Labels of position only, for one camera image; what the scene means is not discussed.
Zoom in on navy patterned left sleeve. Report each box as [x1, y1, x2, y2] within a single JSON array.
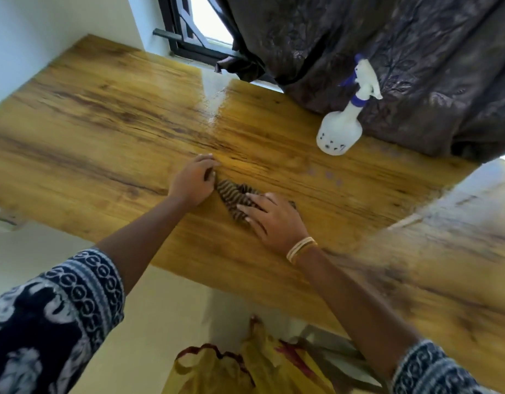
[[0, 248, 126, 394]]

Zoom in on yellow dress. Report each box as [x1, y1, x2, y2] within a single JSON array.
[[162, 315, 340, 394]]

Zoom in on white wall socket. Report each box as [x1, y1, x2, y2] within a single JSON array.
[[0, 205, 28, 233]]

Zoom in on person's right forearm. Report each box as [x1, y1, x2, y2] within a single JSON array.
[[295, 246, 422, 380]]

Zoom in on black window handle bar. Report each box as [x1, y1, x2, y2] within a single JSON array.
[[153, 28, 183, 42]]

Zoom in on person's right hand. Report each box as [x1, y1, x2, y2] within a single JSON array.
[[236, 192, 311, 257]]

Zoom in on person's left hand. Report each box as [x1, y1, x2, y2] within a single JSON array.
[[167, 153, 222, 210]]

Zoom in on gold bangles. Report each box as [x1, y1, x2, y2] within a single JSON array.
[[285, 236, 318, 266]]

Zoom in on striped brown cloth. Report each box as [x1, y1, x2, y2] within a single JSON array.
[[213, 179, 297, 226]]

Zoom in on black window frame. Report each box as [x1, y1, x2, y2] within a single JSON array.
[[153, 0, 278, 85]]

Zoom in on navy patterned sleeve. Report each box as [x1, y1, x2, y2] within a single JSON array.
[[390, 339, 496, 394], [0, 248, 126, 394]]

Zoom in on brown leaf-patterned curtain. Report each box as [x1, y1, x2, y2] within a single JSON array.
[[205, 0, 505, 164]]

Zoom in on white spray bottle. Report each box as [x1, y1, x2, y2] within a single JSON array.
[[316, 53, 384, 157]]

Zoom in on navy patterned right sleeve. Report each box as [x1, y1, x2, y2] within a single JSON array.
[[390, 339, 496, 394]]

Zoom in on person's left forearm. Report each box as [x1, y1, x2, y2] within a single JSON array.
[[95, 194, 196, 296]]

